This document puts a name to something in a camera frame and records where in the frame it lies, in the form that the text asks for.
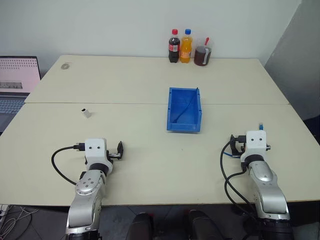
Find orange soda bottle, blue cap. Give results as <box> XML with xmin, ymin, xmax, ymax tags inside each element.
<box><xmin>180</xmin><ymin>28</ymin><xmax>194</xmax><ymax>65</ymax></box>

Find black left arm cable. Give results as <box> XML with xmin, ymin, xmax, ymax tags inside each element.
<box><xmin>51</xmin><ymin>142</ymin><xmax>87</xmax><ymax>186</ymax></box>

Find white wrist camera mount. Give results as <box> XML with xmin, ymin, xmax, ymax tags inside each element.
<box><xmin>84</xmin><ymin>137</ymin><xmax>114</xmax><ymax>173</ymax></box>
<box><xmin>239</xmin><ymin>129</ymin><xmax>268</xmax><ymax>161</ymax></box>

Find blue plastic storage bin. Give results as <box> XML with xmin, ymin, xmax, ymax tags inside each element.
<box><xmin>166</xmin><ymin>86</ymin><xmax>203</xmax><ymax>134</ymax></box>

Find grey laptop with pink screen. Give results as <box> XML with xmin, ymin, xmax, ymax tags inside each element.
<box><xmin>0</xmin><ymin>55</ymin><xmax>42</xmax><ymax>136</ymax></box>

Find cola bottle with red cap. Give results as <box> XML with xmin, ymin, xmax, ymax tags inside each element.
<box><xmin>167</xmin><ymin>28</ymin><xmax>182</xmax><ymax>64</ymax></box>

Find grey partition panel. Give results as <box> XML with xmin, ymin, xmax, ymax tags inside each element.
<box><xmin>264</xmin><ymin>0</ymin><xmax>320</xmax><ymax>121</ymax></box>

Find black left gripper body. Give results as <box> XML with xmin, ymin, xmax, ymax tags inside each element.
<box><xmin>106</xmin><ymin>148</ymin><xmax>123</xmax><ymax>161</ymax></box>

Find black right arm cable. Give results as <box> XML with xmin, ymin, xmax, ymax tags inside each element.
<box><xmin>219</xmin><ymin>135</ymin><xmax>264</xmax><ymax>222</ymax></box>

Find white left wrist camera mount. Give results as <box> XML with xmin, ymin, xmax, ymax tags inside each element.
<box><xmin>84</xmin><ymin>137</ymin><xmax>114</xmax><ymax>173</ymax></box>

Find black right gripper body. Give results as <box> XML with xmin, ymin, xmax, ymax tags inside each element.
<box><xmin>233</xmin><ymin>142</ymin><xmax>247</xmax><ymax>158</ymax></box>

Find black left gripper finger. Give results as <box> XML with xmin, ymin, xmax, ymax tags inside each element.
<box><xmin>116</xmin><ymin>140</ymin><xmax>125</xmax><ymax>160</ymax></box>

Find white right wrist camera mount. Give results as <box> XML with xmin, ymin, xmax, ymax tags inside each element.
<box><xmin>239</xmin><ymin>129</ymin><xmax>268</xmax><ymax>161</ymax></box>

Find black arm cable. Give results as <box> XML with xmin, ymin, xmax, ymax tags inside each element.
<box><xmin>51</xmin><ymin>142</ymin><xmax>87</xmax><ymax>186</ymax></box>
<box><xmin>219</xmin><ymin>135</ymin><xmax>264</xmax><ymax>222</ymax></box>

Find white floor cables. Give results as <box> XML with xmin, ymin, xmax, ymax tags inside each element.
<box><xmin>0</xmin><ymin>204</ymin><xmax>39</xmax><ymax>240</ymax></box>

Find clear jar of dark liquid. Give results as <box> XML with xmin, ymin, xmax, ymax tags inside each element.
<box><xmin>193</xmin><ymin>36</ymin><xmax>215</xmax><ymax>67</ymax></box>

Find dark rounded shape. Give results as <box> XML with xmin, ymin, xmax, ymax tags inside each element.
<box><xmin>186</xmin><ymin>208</ymin><xmax>227</xmax><ymax>240</ymax></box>
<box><xmin>130</xmin><ymin>211</ymin><xmax>155</xmax><ymax>240</ymax></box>

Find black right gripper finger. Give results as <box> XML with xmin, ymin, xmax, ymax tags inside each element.
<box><xmin>229</xmin><ymin>134</ymin><xmax>238</xmax><ymax>156</ymax></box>

